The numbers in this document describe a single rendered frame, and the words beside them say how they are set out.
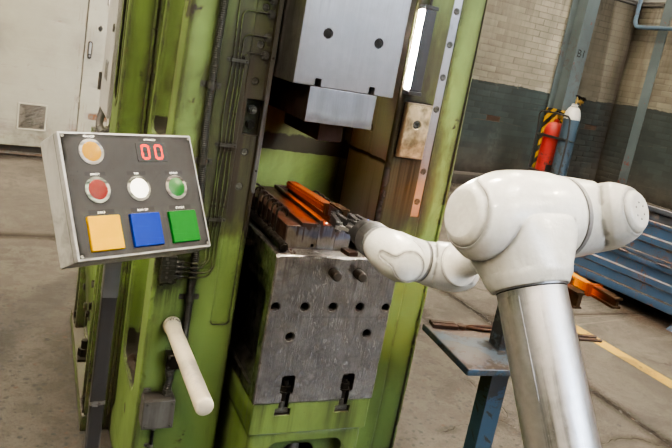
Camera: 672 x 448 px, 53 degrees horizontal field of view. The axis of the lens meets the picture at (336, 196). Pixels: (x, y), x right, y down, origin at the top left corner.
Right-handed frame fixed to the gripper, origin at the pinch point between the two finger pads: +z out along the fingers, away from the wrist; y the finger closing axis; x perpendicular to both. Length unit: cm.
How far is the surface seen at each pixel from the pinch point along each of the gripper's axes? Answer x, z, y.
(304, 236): -8.6, 4.8, -6.6
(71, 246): -5, -22, -69
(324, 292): -22.7, -1.4, -0.2
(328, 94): 31.3, 5.2, -6.8
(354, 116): 26.4, 5.1, 2.0
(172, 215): -0.2, -11.3, -47.0
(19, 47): -8, 525, -92
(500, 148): -53, 614, 534
